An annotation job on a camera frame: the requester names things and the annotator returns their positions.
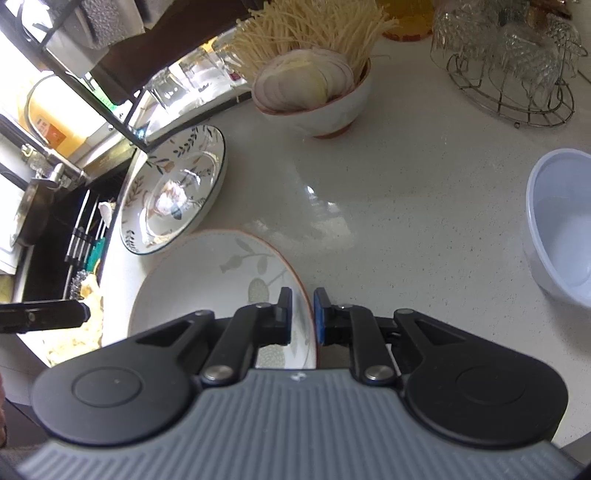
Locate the yellow dish cloth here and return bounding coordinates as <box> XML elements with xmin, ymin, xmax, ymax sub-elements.
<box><xmin>45</xmin><ymin>276</ymin><xmax>105</xmax><ymax>366</ymax></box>

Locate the dark-rimmed leaf-print plate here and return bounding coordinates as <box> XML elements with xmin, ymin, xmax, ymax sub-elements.
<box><xmin>119</xmin><ymin>124</ymin><xmax>228</xmax><ymax>256</ymax></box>

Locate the wire rack with glass cups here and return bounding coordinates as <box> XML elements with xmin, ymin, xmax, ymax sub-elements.
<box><xmin>429</xmin><ymin>0</ymin><xmax>583</xmax><ymax>129</ymax></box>

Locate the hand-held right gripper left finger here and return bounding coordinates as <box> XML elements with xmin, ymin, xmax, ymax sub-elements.
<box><xmin>136</xmin><ymin>287</ymin><xmax>294</xmax><ymax>387</ymax></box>

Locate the orange-rimmed white leaf-print plate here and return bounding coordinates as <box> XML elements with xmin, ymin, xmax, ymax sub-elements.
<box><xmin>128</xmin><ymin>229</ymin><xmax>319</xmax><ymax>370</ymax></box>

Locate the sliced white radish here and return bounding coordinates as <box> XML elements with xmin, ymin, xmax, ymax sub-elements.
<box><xmin>255</xmin><ymin>48</ymin><xmax>354</xmax><ymax>112</ymax></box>

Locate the pale plastic bowl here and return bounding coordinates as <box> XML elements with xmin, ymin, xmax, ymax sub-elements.
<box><xmin>523</xmin><ymin>148</ymin><xmax>591</xmax><ymax>309</ymax></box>

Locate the steel wool scrubber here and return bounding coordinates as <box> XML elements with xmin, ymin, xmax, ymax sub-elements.
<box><xmin>68</xmin><ymin>271</ymin><xmax>94</xmax><ymax>302</ymax></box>

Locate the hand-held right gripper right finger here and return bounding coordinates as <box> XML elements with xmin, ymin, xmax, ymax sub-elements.
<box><xmin>313</xmin><ymin>287</ymin><xmax>465</xmax><ymax>387</ymax></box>

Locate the yellow glass dish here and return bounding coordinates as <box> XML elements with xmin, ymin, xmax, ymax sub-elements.
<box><xmin>382</xmin><ymin>0</ymin><xmax>435</xmax><ymax>42</ymax></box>

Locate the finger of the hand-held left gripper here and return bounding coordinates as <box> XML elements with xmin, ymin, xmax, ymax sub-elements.
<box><xmin>0</xmin><ymin>299</ymin><xmax>91</xmax><ymax>334</ymax></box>

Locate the chrome sink faucet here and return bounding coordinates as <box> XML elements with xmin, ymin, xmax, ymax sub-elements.
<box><xmin>19</xmin><ymin>142</ymin><xmax>89</xmax><ymax>191</ymax></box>

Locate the black metal dish rack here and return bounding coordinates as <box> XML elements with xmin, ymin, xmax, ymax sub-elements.
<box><xmin>0</xmin><ymin>0</ymin><xmax>160</xmax><ymax>153</ymax></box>

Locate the bundle of dry noodles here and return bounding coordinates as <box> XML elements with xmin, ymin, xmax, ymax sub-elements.
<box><xmin>228</xmin><ymin>0</ymin><xmax>400</xmax><ymax>85</ymax></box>

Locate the yellow plastic container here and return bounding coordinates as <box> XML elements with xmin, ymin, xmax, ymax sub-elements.
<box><xmin>24</xmin><ymin>75</ymin><xmax>94</xmax><ymax>158</ymax></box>

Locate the clear drinking glasses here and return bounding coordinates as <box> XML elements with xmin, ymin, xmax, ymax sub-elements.
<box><xmin>147</xmin><ymin>45</ymin><xmax>251</xmax><ymax>112</ymax></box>

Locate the row of kitchen knives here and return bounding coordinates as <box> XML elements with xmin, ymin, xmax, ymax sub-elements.
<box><xmin>64</xmin><ymin>190</ymin><xmax>110</xmax><ymax>278</ymax></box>

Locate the white ceramic bowl orange foot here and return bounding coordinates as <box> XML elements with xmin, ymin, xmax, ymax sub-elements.
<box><xmin>252</xmin><ymin>58</ymin><xmax>373</xmax><ymax>138</ymax></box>

